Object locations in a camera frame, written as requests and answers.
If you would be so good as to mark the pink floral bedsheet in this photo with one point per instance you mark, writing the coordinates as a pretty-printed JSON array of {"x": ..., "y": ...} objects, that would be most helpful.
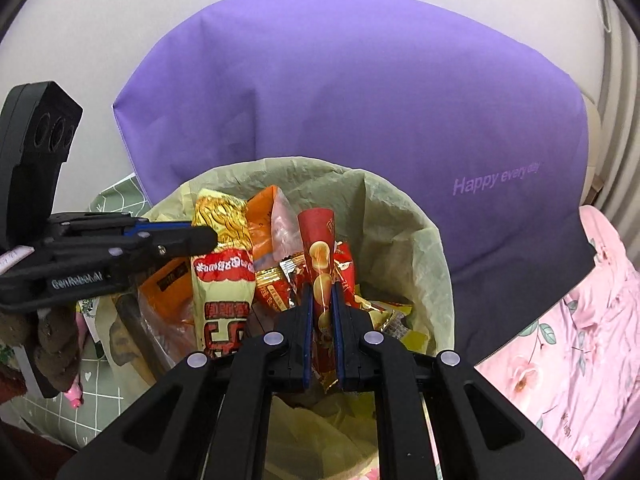
[{"x": 575, "y": 360}]

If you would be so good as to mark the grey striped curtain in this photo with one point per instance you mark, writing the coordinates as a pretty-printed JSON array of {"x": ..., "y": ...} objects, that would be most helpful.
[{"x": 620, "y": 110}]

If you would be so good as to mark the green checked tablecloth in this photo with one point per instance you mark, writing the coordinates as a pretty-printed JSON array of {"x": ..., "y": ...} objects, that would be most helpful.
[{"x": 117, "y": 197}]

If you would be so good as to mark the red chips wrapper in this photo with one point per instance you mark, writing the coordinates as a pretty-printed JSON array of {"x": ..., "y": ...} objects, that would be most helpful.
[{"x": 320, "y": 255}]

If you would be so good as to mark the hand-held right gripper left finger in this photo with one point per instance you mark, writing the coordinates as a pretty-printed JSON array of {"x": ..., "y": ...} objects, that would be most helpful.
[{"x": 307, "y": 330}]

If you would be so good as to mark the yellow plastic trash bag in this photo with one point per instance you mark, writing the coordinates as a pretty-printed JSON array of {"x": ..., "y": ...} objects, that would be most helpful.
[{"x": 400, "y": 220}]

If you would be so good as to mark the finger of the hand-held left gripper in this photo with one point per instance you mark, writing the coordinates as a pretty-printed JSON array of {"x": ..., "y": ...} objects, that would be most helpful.
[
  {"x": 190, "y": 241},
  {"x": 160, "y": 227}
]

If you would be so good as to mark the orange snack packet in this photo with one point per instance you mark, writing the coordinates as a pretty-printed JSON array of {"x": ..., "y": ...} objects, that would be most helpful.
[{"x": 262, "y": 210}]

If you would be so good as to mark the yellow snack wrapper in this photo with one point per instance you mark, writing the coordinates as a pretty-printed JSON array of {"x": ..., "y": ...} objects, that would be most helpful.
[{"x": 415, "y": 340}]

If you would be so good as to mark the orange black wrapper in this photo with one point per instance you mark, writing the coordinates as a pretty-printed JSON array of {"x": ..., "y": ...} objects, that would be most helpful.
[{"x": 165, "y": 280}]

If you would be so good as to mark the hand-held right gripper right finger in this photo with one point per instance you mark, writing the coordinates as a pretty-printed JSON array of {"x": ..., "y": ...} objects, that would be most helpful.
[{"x": 340, "y": 330}]

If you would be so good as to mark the purple fabric bag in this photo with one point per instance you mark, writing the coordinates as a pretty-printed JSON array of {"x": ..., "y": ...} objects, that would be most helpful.
[{"x": 350, "y": 85}]

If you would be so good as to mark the gold red noodle packet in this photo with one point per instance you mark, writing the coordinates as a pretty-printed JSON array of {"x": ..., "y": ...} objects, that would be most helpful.
[{"x": 220, "y": 225}]

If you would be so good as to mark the small red gold wrapper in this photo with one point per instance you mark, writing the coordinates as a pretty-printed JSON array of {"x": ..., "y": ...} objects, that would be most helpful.
[{"x": 275, "y": 285}]

